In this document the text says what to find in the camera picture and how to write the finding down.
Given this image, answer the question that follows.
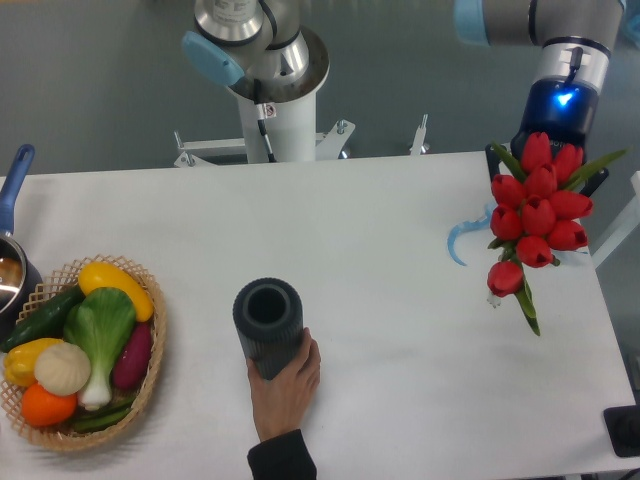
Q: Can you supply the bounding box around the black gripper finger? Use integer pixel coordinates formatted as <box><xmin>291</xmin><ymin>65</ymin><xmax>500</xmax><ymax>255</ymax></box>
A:
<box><xmin>484</xmin><ymin>144</ymin><xmax>501</xmax><ymax>177</ymax></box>
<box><xmin>580</xmin><ymin>168</ymin><xmax>609</xmax><ymax>197</ymax></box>

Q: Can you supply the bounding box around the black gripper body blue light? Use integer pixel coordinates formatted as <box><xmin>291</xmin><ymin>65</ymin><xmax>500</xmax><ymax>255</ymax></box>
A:
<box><xmin>510</xmin><ymin>79</ymin><xmax>599</xmax><ymax>156</ymax></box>

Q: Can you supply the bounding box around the red tulip bouquet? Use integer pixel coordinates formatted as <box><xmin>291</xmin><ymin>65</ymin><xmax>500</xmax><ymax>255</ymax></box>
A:
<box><xmin>487</xmin><ymin>132</ymin><xmax>626</xmax><ymax>336</ymax></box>

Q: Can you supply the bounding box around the dark grey ribbed vase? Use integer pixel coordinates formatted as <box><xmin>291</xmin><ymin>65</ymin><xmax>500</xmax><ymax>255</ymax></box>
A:
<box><xmin>232</xmin><ymin>277</ymin><xmax>304</xmax><ymax>381</ymax></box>

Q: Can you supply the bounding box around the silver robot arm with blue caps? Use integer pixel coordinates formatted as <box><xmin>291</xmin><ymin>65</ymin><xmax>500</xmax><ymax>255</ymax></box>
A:
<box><xmin>454</xmin><ymin>0</ymin><xmax>626</xmax><ymax>157</ymax></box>

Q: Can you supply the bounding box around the black sleeved forearm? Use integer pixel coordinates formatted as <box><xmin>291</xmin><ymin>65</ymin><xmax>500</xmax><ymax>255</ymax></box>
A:
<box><xmin>247</xmin><ymin>429</ymin><xmax>317</xmax><ymax>480</ymax></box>

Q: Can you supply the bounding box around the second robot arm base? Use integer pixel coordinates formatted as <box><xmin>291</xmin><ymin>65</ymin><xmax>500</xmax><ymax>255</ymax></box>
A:
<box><xmin>181</xmin><ymin>0</ymin><xmax>330</xmax><ymax>104</ymax></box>

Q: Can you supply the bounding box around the person's hand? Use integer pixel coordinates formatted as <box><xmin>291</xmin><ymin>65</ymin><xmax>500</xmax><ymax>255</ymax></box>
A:
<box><xmin>246</xmin><ymin>327</ymin><xmax>321</xmax><ymax>442</ymax></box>

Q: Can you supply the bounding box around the light blue ribbon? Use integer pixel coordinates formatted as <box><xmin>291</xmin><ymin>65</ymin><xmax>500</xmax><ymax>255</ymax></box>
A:
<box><xmin>446</xmin><ymin>203</ymin><xmax>495</xmax><ymax>268</ymax></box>

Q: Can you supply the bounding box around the black device at table edge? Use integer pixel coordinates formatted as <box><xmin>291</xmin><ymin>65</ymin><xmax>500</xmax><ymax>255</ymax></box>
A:
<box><xmin>603</xmin><ymin>405</ymin><xmax>640</xmax><ymax>458</ymax></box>

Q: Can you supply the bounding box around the purple sweet potato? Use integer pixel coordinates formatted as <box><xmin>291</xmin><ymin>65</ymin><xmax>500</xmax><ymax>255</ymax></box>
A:
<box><xmin>112</xmin><ymin>323</ymin><xmax>152</xmax><ymax>390</ymax></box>

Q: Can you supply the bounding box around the green bok choy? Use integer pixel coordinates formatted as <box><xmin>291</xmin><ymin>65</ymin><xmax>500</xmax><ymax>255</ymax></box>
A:
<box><xmin>63</xmin><ymin>287</ymin><xmax>136</xmax><ymax>411</ymax></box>

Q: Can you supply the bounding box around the dark green cucumber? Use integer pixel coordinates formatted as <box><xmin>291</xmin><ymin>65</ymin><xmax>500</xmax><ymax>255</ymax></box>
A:
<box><xmin>1</xmin><ymin>285</ymin><xmax>85</xmax><ymax>353</ymax></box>

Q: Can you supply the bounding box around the white garlic bulb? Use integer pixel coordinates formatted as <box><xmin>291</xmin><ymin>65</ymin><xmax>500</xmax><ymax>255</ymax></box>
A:
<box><xmin>34</xmin><ymin>342</ymin><xmax>91</xmax><ymax>396</ymax></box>

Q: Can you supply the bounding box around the green bean pod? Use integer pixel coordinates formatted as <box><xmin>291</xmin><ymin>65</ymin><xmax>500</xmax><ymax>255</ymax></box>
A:
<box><xmin>70</xmin><ymin>398</ymin><xmax>133</xmax><ymax>434</ymax></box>

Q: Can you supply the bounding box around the woven wicker basket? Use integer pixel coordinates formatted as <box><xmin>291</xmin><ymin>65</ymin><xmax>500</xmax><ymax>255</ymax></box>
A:
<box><xmin>1</xmin><ymin>255</ymin><xmax>167</xmax><ymax>452</ymax></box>

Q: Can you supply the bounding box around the yellow bell pepper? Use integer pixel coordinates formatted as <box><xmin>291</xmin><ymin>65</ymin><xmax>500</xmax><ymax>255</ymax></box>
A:
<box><xmin>3</xmin><ymin>338</ymin><xmax>63</xmax><ymax>388</ymax></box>

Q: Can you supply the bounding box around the orange fruit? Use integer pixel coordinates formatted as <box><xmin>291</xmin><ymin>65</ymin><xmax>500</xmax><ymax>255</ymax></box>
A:
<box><xmin>21</xmin><ymin>383</ymin><xmax>77</xmax><ymax>427</ymax></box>

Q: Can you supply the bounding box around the white metal frame bracket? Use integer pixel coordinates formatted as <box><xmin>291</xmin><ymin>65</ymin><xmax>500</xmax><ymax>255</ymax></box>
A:
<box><xmin>174</xmin><ymin>114</ymin><xmax>430</xmax><ymax>167</ymax></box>

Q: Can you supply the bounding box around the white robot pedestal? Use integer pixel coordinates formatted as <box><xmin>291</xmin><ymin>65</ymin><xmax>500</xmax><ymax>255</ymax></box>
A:
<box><xmin>229</xmin><ymin>74</ymin><xmax>328</xmax><ymax>164</ymax></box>

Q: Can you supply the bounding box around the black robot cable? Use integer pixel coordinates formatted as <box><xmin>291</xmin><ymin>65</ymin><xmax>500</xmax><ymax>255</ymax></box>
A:
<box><xmin>252</xmin><ymin>78</ymin><xmax>278</xmax><ymax>164</ymax></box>

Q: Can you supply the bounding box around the blue handled saucepan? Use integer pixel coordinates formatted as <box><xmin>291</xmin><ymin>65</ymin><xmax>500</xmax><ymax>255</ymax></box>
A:
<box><xmin>1</xmin><ymin>144</ymin><xmax>42</xmax><ymax>341</ymax></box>

